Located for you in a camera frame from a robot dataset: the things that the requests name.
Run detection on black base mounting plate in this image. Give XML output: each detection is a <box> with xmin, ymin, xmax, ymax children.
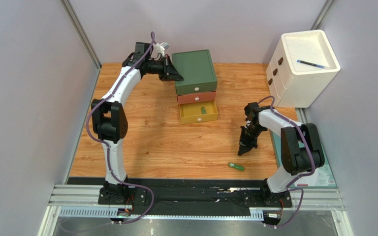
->
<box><xmin>98</xmin><ymin>178</ymin><xmax>293</xmax><ymax>216</ymax></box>

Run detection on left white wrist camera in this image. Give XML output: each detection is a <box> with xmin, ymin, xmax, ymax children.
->
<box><xmin>152</xmin><ymin>42</ymin><xmax>170</xmax><ymax>59</ymax></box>

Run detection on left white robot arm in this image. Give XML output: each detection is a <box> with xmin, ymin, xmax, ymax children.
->
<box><xmin>87</xmin><ymin>42</ymin><xmax>184</xmax><ymax>197</ymax></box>

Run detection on teal box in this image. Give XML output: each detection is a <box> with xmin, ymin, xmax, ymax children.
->
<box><xmin>268</xmin><ymin>123</ymin><xmax>336</xmax><ymax>192</ymax></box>

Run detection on yellow bottom drawer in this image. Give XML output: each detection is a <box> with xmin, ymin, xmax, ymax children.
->
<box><xmin>179</xmin><ymin>100</ymin><xmax>219</xmax><ymax>124</ymax></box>

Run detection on red drawer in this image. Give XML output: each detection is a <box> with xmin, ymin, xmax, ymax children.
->
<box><xmin>177</xmin><ymin>91</ymin><xmax>216</xmax><ymax>104</ymax></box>

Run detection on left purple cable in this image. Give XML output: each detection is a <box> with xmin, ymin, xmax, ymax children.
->
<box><xmin>85</xmin><ymin>31</ymin><xmax>155</xmax><ymax>225</ymax></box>

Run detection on aluminium frame rail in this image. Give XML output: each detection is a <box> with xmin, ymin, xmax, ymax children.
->
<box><xmin>39</xmin><ymin>185</ymin><xmax>353</xmax><ymax>236</ymax></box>

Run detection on green top drawer box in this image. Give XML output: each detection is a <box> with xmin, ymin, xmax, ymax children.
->
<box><xmin>172</xmin><ymin>49</ymin><xmax>218</xmax><ymax>95</ymax></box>

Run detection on blue pen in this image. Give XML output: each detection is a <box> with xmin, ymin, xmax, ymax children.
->
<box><xmin>297</xmin><ymin>59</ymin><xmax>325</xmax><ymax>69</ymax></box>

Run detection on white three-drawer cabinet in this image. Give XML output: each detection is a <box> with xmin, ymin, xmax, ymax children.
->
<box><xmin>266</xmin><ymin>29</ymin><xmax>341</xmax><ymax>108</ymax></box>

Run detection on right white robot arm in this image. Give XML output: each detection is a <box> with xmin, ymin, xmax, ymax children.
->
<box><xmin>237</xmin><ymin>102</ymin><xmax>325</xmax><ymax>194</ymax></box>

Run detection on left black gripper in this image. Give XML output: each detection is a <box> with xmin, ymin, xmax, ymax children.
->
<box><xmin>146</xmin><ymin>56</ymin><xmax>184</xmax><ymax>83</ymax></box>

